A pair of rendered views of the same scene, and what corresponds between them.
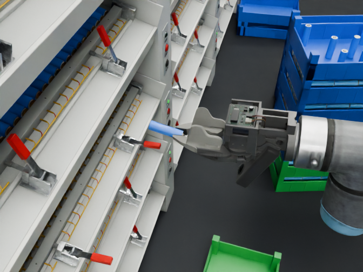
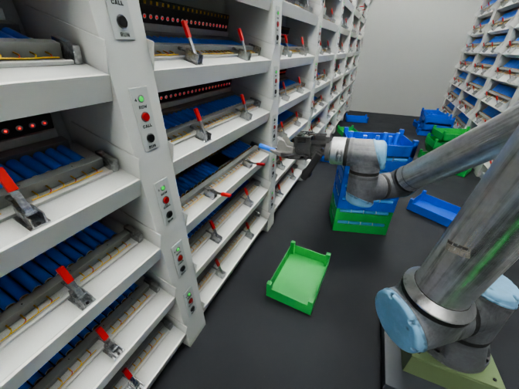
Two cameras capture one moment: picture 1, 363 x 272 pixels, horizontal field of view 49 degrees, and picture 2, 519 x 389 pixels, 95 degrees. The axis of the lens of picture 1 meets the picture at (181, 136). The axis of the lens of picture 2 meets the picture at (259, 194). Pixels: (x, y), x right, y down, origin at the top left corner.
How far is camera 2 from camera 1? 0.38 m
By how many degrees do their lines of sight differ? 16
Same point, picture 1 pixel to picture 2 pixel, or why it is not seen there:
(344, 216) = (357, 192)
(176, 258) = (269, 253)
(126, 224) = (242, 213)
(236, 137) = (300, 145)
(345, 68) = not seen: hidden behind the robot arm
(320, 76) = not seen: hidden behind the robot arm
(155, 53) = (268, 126)
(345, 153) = (354, 149)
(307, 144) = (334, 145)
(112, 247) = (233, 220)
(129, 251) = (243, 240)
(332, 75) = not seen: hidden behind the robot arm
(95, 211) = (227, 184)
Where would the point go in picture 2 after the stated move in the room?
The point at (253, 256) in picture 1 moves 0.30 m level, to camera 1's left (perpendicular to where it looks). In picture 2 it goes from (313, 256) to (256, 248)
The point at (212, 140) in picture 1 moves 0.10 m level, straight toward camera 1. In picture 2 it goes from (288, 148) to (283, 160)
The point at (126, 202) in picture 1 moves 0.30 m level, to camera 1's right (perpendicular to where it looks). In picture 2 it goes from (245, 204) to (310, 211)
